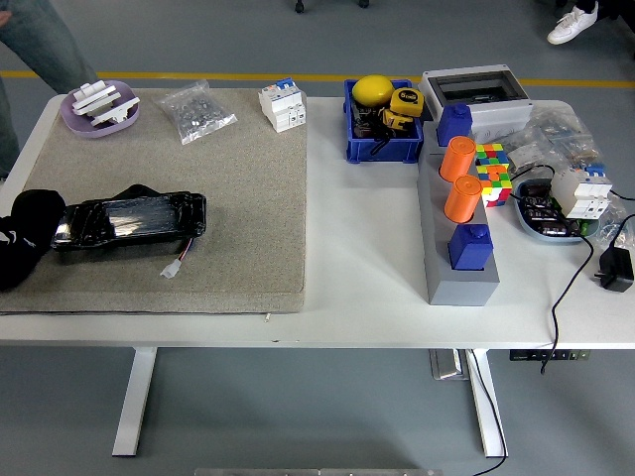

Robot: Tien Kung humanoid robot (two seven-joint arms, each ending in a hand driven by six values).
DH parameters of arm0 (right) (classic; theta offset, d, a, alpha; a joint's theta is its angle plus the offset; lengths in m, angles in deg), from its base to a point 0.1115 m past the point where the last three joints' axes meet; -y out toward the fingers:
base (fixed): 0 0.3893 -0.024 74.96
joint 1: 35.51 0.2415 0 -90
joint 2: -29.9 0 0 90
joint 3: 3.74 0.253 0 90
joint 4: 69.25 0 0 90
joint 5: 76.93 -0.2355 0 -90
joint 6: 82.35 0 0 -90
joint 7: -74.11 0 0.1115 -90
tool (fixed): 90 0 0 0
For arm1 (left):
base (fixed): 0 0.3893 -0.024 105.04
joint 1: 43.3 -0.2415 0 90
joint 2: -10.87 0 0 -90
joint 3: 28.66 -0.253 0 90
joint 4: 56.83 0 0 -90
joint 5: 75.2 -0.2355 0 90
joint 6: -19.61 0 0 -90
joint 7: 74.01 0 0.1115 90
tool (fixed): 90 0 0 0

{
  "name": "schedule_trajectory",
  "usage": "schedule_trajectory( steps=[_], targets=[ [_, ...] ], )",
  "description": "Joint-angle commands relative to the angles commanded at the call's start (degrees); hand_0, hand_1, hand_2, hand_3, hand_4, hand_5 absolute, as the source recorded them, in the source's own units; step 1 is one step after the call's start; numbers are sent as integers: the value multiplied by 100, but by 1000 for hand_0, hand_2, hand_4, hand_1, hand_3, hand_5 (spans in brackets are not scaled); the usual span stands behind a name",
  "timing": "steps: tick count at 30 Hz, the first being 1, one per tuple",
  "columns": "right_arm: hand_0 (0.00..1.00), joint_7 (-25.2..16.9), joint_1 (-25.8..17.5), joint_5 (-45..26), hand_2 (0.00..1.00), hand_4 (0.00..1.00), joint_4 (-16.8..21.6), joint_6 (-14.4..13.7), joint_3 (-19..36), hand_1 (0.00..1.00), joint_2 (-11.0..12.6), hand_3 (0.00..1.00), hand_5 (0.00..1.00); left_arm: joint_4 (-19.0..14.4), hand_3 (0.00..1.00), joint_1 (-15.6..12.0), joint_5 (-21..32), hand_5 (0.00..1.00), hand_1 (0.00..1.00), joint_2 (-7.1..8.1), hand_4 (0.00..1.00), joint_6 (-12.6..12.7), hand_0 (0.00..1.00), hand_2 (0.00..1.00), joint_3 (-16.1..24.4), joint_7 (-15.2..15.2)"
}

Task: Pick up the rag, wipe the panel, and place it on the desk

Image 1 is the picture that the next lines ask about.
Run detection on person's foot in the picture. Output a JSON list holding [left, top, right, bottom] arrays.
[[547, 1, 600, 46]]

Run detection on blue plastic bin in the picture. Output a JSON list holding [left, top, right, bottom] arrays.
[[342, 77, 426, 165]]

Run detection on yellow tape measure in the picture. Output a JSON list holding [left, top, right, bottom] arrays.
[[389, 87, 427, 120]]

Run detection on dark metal tool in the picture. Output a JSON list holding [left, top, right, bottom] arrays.
[[352, 105, 382, 139]]

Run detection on black cloth rag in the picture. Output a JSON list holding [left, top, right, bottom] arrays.
[[0, 188, 67, 293]]

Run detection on clear bags of small parts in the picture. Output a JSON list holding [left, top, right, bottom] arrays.
[[505, 104, 607, 173]]

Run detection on grey block holder base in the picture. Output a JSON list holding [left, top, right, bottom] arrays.
[[416, 133, 500, 307]]

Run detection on blue block with knob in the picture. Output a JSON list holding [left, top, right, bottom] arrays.
[[436, 103, 473, 149], [446, 223, 495, 272]]

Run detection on black desk control panel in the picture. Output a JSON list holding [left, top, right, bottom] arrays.
[[509, 349, 591, 362]]

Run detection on grey-brown mat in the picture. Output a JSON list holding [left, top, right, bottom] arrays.
[[0, 87, 309, 316]]

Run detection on yellow and black tool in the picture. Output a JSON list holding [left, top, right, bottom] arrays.
[[379, 107, 413, 135]]

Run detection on clear bag of screws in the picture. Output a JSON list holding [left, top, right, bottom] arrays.
[[153, 78, 238, 147]]

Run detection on black power adapter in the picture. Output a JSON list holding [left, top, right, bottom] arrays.
[[593, 246, 635, 293]]

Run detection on multicolour puzzle cube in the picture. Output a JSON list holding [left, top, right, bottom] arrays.
[[474, 142, 514, 208]]

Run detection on yellow round dome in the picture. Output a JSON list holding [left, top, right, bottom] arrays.
[[351, 74, 397, 109]]

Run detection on black electronic parts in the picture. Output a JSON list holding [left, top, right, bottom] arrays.
[[519, 180, 582, 235]]

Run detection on person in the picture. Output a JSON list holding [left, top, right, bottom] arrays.
[[0, 0, 99, 182]]

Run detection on white connector with coloured wires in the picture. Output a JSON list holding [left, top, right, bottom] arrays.
[[159, 236, 195, 280]]

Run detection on black cable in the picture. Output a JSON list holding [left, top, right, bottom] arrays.
[[508, 164, 595, 376], [465, 349, 508, 476]]

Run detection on black glossy panel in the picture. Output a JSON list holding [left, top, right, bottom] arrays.
[[51, 183, 208, 259]]

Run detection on thin black adapter cord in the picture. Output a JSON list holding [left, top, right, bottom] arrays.
[[608, 213, 635, 249]]

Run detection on white table leg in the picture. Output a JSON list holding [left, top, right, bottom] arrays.
[[465, 348, 509, 459], [111, 346, 159, 458]]

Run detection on light blue tray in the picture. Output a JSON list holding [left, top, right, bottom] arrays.
[[511, 178, 601, 246]]

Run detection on white plastic clip piece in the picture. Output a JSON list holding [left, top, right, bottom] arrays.
[[72, 80, 120, 116], [87, 96, 142, 126]]

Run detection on grey metal bracket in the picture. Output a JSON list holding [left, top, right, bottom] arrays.
[[429, 349, 470, 382]]

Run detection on grey electrical enclosure box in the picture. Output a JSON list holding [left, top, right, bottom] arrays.
[[420, 63, 535, 145]]

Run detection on purple plastic tray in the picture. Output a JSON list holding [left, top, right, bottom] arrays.
[[60, 79, 142, 139]]

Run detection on crumpled clear plastic bag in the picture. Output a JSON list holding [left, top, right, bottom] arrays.
[[592, 187, 631, 249]]

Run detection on orange cylinder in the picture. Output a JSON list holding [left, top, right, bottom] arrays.
[[443, 175, 483, 224], [439, 136, 478, 182]]

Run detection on person's leg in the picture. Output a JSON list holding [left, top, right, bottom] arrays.
[[534, 0, 635, 25]]

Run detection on white circuit breaker blue switch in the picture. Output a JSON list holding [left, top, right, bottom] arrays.
[[257, 76, 308, 134], [550, 162, 614, 220]]

